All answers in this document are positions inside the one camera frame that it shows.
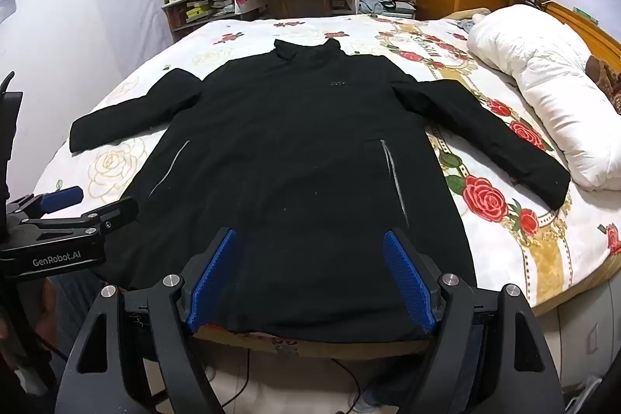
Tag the brown plush toy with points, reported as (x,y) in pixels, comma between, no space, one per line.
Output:
(606,80)

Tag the floral bed blanket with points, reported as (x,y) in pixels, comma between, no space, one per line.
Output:
(514,237)

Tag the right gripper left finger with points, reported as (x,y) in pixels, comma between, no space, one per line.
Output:
(204,278)

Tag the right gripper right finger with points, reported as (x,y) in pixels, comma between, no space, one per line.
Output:
(416,284)

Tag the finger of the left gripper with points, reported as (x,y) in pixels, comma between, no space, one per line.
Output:
(37,205)
(105,219)

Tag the low wooden shelf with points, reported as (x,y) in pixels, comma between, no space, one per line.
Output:
(186,16)

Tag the person's left hand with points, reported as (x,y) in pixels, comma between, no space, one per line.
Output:
(4,329)

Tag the wooden headboard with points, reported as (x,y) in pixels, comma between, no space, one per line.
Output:
(601,44)

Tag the black jacket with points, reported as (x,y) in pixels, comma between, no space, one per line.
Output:
(311,155)

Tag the white duvet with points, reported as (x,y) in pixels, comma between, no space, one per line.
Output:
(548,61)

